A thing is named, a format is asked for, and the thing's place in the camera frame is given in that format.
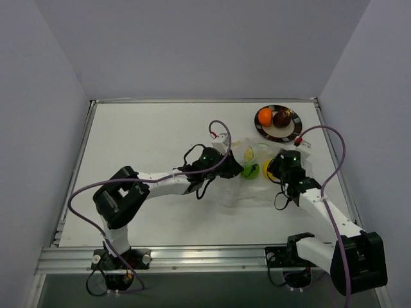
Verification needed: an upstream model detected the yellow fake lemon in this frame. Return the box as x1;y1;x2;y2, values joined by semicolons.
262;160;275;180

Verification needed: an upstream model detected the green fake watermelon ball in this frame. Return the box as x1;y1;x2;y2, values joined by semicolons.
241;164;260;180

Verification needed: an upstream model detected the translucent plastic bag lemon print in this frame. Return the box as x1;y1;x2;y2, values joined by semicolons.
214;136;314;209

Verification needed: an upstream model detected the dark red fake fruit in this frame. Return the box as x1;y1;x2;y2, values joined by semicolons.
272;109;292;128

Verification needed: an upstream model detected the orange fake fruit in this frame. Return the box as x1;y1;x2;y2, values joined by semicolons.
258;107;273;127

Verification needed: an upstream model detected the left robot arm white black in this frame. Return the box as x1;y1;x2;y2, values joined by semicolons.
92;147;244;257

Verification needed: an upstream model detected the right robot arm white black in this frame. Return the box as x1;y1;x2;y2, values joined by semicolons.
267;150;388;295

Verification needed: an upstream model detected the brown striped ceramic plate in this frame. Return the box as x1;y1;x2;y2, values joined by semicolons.
254;105;302;143

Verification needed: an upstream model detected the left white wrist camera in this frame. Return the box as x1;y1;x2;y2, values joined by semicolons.
211;133;231;155

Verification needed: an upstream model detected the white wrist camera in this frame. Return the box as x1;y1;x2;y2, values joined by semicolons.
293;136;312;151
211;133;231;155

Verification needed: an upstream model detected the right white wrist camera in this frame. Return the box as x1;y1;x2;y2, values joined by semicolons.
293;136;312;151

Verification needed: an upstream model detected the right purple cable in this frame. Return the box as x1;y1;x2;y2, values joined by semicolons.
297;125;353;308

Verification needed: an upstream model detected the purple cable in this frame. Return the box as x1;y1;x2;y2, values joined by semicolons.
67;120;234;293
297;125;353;308

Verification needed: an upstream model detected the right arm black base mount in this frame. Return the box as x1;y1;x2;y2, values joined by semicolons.
264;246;325;293

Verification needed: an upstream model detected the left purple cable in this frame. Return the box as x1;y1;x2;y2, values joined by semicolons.
67;120;234;293

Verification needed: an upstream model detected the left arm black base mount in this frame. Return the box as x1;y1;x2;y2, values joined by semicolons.
91;248;152;292

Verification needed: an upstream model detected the aluminium front rail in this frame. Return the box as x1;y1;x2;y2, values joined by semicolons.
35;244;286;275

